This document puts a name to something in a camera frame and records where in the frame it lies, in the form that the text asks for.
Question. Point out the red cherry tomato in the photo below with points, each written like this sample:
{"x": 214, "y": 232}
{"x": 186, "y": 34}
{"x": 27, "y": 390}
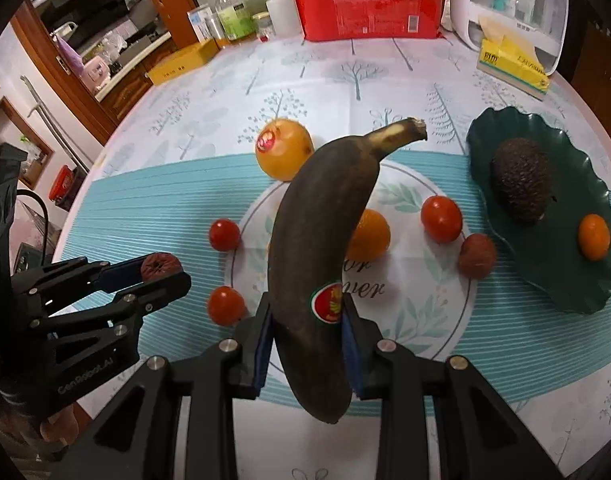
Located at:
{"x": 224, "y": 235}
{"x": 442, "y": 219}
{"x": 226, "y": 306}

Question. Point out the small orange kumquat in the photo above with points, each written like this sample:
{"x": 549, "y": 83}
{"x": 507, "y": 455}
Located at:
{"x": 594, "y": 237}

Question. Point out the overripe dark banana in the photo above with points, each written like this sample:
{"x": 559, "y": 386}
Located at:
{"x": 311, "y": 233}

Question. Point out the dark red wrinkled fruit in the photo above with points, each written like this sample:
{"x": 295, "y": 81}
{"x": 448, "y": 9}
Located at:
{"x": 158, "y": 265}

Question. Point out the dark avocado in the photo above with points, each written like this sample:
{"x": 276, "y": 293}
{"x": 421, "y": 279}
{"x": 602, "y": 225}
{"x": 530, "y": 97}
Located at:
{"x": 521, "y": 180}

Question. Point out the small white blue box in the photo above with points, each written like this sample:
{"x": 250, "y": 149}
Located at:
{"x": 197, "y": 19}

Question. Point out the dark green leaf plate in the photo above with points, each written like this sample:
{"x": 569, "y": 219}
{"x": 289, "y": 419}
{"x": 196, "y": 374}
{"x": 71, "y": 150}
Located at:
{"x": 547, "y": 254}

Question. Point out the red plastic package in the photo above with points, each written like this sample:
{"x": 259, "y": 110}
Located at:
{"x": 331, "y": 20}

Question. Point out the white plastic bottle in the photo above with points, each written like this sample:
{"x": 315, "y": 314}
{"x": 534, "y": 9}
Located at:
{"x": 285, "y": 18}

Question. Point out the reddish brown lychee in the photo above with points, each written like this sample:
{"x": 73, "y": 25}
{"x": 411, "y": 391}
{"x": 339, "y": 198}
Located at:
{"x": 477, "y": 257}

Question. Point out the large orange with sticker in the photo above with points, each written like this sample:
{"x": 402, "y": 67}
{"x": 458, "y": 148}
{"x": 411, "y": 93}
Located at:
{"x": 282, "y": 147}

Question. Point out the wooden cabinet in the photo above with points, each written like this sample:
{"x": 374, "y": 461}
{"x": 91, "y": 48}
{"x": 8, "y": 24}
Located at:
{"x": 98, "y": 55}

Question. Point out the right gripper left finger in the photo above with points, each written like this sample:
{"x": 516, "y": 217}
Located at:
{"x": 175, "y": 420}

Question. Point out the yellow tissue pack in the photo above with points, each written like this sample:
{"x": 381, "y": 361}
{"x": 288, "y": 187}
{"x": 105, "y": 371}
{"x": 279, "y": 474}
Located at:
{"x": 508, "y": 56}

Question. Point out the orange mandarin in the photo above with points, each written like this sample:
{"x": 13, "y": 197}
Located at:
{"x": 371, "y": 238}

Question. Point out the yellow cardboard box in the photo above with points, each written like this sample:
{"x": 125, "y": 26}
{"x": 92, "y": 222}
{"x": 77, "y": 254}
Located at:
{"x": 183, "y": 61}

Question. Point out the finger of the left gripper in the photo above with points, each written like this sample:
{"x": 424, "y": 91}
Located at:
{"x": 126, "y": 307}
{"x": 78, "y": 274}

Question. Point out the left hand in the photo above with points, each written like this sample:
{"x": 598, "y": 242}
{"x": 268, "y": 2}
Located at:
{"x": 20, "y": 437}

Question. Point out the white storage box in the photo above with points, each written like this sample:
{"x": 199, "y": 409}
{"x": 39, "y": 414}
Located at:
{"x": 542, "y": 22}

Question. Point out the green label clear bottle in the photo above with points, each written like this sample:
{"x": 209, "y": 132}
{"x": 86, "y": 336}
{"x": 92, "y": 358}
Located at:
{"x": 235, "y": 19}

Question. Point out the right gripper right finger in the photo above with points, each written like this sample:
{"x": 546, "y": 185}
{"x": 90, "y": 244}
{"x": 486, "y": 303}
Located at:
{"x": 479, "y": 435}

